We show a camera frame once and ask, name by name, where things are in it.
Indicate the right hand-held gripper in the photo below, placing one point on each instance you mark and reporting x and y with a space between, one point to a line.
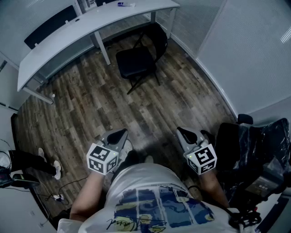
202 159

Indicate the long white desk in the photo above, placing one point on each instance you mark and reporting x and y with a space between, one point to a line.
91 22

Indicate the person's left forearm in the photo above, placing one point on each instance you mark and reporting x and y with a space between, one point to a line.
88 195

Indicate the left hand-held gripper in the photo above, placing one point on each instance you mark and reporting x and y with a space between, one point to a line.
102 157

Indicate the person's right white shoe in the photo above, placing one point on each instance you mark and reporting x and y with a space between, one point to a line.
149 159

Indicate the white power strip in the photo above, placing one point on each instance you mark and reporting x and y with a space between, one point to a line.
58 197

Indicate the person's white shoe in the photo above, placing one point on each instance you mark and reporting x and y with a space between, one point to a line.
126 148
149 159

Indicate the black monitor mount rig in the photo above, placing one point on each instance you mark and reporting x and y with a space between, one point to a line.
245 218

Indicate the black folding chair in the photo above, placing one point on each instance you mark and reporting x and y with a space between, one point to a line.
135 61

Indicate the person's black trousers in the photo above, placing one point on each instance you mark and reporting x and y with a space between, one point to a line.
129 163

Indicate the person's right forearm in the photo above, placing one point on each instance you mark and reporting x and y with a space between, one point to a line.
212 186

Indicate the black desk divider panel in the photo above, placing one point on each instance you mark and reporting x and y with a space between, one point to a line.
106 2
50 27

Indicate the person's white printed t-shirt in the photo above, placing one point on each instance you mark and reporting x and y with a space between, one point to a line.
147 182

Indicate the person's left white shoe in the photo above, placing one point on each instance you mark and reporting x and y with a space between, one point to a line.
126 148

